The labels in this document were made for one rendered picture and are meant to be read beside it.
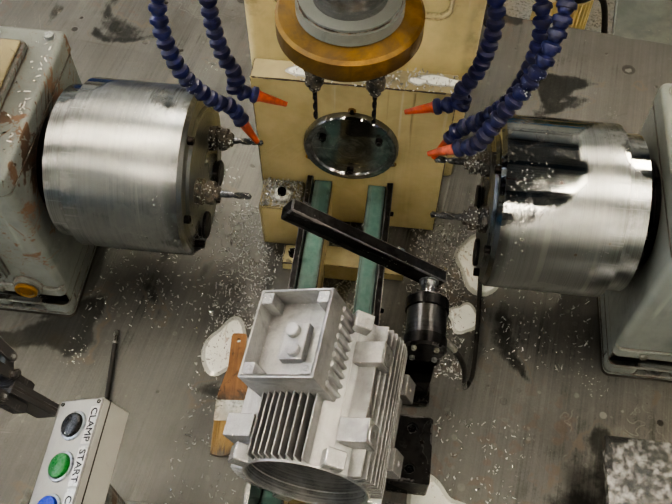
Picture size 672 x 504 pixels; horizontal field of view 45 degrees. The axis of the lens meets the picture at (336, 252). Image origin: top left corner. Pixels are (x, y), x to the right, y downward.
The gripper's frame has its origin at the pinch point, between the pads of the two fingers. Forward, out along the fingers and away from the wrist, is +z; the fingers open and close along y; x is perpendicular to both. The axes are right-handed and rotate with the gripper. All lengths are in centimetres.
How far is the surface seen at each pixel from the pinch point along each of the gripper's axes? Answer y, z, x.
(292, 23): 42, -7, -31
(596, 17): 155, 105, -48
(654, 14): 209, 158, -60
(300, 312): 16.5, 15.9, -24.1
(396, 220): 51, 46, -21
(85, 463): -4.7, 8.0, -3.5
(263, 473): -0.1, 26.6, -15.4
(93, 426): -0.4, 7.7, -3.3
